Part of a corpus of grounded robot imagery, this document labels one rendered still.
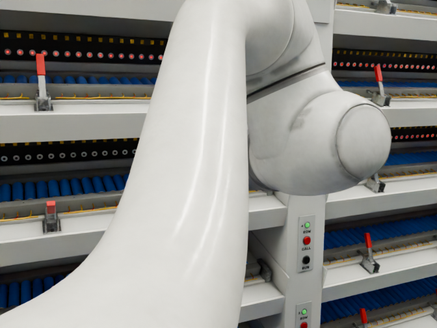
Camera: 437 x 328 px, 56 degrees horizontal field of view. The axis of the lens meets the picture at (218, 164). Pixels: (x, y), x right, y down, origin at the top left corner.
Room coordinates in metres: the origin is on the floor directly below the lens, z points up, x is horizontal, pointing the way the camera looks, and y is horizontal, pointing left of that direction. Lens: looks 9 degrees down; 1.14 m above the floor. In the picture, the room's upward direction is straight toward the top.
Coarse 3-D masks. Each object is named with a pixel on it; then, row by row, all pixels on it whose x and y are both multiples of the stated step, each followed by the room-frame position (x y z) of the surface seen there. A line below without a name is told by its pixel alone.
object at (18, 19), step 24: (0, 24) 0.80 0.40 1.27; (24, 24) 0.82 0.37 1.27; (48, 24) 0.83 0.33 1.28; (72, 24) 0.85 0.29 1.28; (96, 24) 0.87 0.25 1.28; (120, 24) 0.89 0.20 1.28; (144, 24) 0.91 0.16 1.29; (168, 24) 0.93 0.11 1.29; (360, 48) 1.14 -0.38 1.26; (384, 48) 1.18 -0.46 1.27; (408, 48) 1.21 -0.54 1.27; (432, 48) 1.25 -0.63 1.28; (144, 72) 0.91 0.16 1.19
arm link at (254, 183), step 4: (248, 132) 0.53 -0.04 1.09; (248, 136) 0.52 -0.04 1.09; (248, 140) 0.51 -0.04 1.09; (248, 144) 0.51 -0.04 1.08; (248, 148) 0.50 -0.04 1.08; (248, 160) 0.50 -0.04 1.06; (248, 164) 0.50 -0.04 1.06; (248, 168) 0.50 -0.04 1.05; (248, 172) 0.51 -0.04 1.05; (252, 172) 0.50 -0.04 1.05; (248, 176) 0.51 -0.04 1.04; (252, 176) 0.50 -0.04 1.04; (248, 180) 0.52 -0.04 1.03; (252, 180) 0.51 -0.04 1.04; (256, 180) 0.50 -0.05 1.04; (248, 184) 0.53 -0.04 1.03; (252, 184) 0.52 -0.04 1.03; (256, 184) 0.51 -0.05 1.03; (260, 184) 0.50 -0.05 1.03; (252, 188) 0.54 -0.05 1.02; (256, 188) 0.53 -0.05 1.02; (260, 188) 0.52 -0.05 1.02; (264, 188) 0.51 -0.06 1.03; (268, 188) 0.50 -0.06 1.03
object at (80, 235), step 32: (96, 160) 0.84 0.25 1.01; (128, 160) 0.86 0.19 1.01; (256, 192) 0.87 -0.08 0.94; (32, 224) 0.67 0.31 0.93; (64, 224) 0.68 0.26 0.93; (96, 224) 0.69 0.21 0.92; (256, 224) 0.80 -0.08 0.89; (0, 256) 0.62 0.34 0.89; (32, 256) 0.64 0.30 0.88; (64, 256) 0.66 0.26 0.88
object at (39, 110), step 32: (0, 32) 0.77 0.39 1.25; (32, 32) 0.79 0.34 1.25; (0, 64) 0.77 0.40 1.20; (32, 64) 0.80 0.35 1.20; (64, 64) 0.82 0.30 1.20; (96, 64) 0.84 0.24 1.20; (128, 64) 0.87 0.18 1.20; (160, 64) 0.90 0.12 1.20; (0, 96) 0.68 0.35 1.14; (32, 96) 0.70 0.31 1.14; (64, 96) 0.72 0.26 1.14; (96, 96) 0.74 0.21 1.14; (128, 96) 0.76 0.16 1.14; (0, 128) 0.62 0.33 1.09; (32, 128) 0.64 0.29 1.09; (64, 128) 0.66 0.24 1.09; (96, 128) 0.68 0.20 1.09; (128, 128) 0.70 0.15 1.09
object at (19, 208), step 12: (108, 192) 0.75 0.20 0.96; (120, 192) 0.76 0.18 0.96; (0, 204) 0.67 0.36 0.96; (12, 204) 0.68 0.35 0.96; (24, 204) 0.68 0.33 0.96; (36, 204) 0.69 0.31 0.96; (60, 204) 0.70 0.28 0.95; (72, 204) 0.71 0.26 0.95; (84, 204) 0.72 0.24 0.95; (96, 204) 0.73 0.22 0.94; (108, 204) 0.74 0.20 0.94; (0, 216) 0.67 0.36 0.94; (12, 216) 0.68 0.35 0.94; (36, 216) 0.67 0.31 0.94
